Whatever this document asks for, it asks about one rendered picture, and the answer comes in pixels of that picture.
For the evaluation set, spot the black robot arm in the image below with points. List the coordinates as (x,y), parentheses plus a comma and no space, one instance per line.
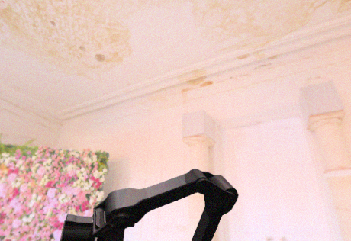
(127,206)

